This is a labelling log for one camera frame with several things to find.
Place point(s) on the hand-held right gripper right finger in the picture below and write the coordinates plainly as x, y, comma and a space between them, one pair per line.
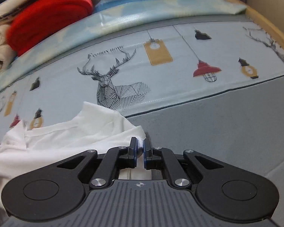
146, 155

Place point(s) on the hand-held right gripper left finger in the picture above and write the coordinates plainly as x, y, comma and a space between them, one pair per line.
132, 152

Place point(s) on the white t-shirt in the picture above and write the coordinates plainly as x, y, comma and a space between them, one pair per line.
61, 141

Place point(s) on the grey printed bed sheet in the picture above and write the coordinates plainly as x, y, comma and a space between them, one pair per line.
227, 127

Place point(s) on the light blue folded blanket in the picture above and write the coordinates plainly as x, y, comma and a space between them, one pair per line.
132, 14

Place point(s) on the red folded blanket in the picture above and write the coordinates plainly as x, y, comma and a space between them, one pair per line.
49, 16

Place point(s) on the wooden bed frame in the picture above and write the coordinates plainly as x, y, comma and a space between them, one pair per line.
262, 14

